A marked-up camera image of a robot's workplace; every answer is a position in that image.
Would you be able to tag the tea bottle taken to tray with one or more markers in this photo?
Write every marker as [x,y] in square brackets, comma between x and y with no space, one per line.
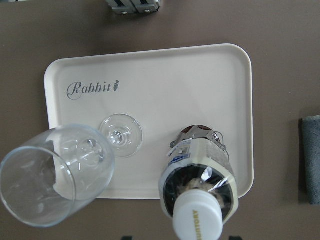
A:
[198,189]

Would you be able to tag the cream rabbit tray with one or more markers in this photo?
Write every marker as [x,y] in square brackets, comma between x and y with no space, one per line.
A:
[165,91]

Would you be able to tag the clear wine glass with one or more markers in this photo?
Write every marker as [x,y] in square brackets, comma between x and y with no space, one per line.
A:
[57,173]

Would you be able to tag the grey folded cloth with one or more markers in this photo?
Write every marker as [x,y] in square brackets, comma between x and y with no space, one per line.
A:
[309,159]

